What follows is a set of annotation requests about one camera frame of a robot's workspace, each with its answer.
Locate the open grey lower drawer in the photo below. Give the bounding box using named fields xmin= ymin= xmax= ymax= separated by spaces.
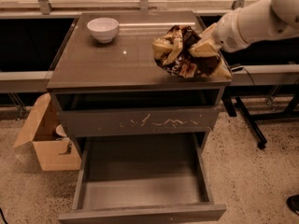
xmin=59 ymin=133 xmax=226 ymax=224

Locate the scratched grey upper drawer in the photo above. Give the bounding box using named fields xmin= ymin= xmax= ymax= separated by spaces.
xmin=57 ymin=89 xmax=220 ymax=137

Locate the black and white shoe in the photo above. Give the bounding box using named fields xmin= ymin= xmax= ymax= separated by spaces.
xmin=287 ymin=195 xmax=299 ymax=215

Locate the metal window railing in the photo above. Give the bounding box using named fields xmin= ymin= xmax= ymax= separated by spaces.
xmin=0 ymin=0 xmax=299 ymax=17

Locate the black cable on ledge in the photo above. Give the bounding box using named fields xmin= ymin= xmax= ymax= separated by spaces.
xmin=229 ymin=63 xmax=257 ymax=87

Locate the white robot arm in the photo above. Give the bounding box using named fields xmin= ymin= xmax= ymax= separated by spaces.
xmin=189 ymin=0 xmax=299 ymax=57

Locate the black metal stand base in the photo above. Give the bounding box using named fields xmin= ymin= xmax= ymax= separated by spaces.
xmin=235 ymin=91 xmax=299 ymax=149

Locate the brown chip bag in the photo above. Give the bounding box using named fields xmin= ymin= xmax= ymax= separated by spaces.
xmin=152 ymin=25 xmax=232 ymax=79

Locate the grey drawer cabinet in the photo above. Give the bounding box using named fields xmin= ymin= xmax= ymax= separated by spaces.
xmin=47 ymin=11 xmax=232 ymax=151

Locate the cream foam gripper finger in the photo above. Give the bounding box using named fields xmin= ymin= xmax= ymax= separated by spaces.
xmin=189 ymin=38 xmax=221 ymax=58
xmin=199 ymin=22 xmax=217 ymax=40

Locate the open cardboard box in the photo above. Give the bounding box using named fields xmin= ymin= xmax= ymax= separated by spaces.
xmin=14 ymin=93 xmax=81 ymax=171

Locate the white ceramic bowl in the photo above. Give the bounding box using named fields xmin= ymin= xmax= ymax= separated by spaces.
xmin=87 ymin=18 xmax=119 ymax=43

